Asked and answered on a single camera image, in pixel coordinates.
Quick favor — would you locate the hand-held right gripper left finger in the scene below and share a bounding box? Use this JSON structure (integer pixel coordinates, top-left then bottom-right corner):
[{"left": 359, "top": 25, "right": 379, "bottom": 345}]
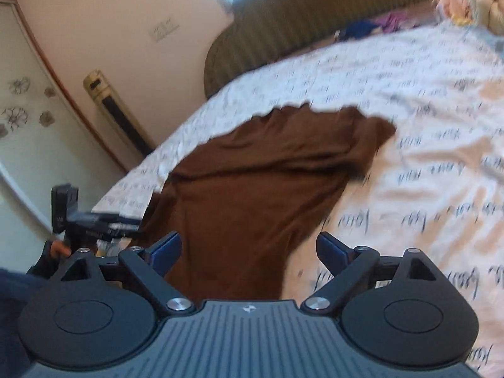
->
[{"left": 59, "top": 232, "right": 196, "bottom": 316}]

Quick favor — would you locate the beige tower air conditioner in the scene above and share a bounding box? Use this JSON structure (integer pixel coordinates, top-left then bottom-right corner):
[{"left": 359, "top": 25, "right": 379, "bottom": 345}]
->
[{"left": 83, "top": 70, "right": 156, "bottom": 158}]

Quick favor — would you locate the blue cloth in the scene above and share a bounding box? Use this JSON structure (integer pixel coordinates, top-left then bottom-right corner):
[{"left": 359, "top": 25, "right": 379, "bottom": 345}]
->
[{"left": 342, "top": 20, "right": 381, "bottom": 41}]

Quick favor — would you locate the olive padded headboard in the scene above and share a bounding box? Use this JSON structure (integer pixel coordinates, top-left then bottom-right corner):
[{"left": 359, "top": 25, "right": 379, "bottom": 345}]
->
[{"left": 203, "top": 0, "right": 430, "bottom": 99}]

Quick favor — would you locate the purple cloth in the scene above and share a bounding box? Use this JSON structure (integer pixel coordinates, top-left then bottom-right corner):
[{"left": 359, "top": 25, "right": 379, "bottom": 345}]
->
[{"left": 374, "top": 11, "right": 418, "bottom": 32}]

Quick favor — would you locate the white floral wardrobe door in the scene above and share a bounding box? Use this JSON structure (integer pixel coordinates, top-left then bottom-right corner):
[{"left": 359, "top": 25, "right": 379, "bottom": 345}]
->
[{"left": 0, "top": 0, "right": 127, "bottom": 253}]

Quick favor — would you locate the person's left forearm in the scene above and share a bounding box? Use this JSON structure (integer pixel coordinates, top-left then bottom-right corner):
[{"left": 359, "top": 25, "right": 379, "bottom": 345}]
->
[{"left": 27, "top": 241, "right": 66, "bottom": 281}]

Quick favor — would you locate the white script printed blanket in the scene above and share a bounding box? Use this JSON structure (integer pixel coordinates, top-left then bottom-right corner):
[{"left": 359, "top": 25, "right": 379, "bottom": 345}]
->
[{"left": 90, "top": 20, "right": 504, "bottom": 378}]

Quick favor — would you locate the white wall socket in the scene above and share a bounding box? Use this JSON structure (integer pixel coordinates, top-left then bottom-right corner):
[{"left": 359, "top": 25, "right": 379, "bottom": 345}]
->
[{"left": 149, "top": 18, "right": 176, "bottom": 42}]

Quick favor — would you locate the brown knit sweater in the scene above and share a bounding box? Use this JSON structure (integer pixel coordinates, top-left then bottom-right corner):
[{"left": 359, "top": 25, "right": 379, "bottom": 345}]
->
[{"left": 130, "top": 102, "right": 398, "bottom": 302}]

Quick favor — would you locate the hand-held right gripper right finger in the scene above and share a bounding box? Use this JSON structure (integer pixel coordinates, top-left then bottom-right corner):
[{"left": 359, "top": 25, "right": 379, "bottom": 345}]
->
[{"left": 300, "top": 232, "right": 438, "bottom": 315}]

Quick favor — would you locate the person's dark blue clothing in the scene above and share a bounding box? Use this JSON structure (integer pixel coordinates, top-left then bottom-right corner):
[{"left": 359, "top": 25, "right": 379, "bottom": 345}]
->
[{"left": 0, "top": 267, "right": 40, "bottom": 378}]

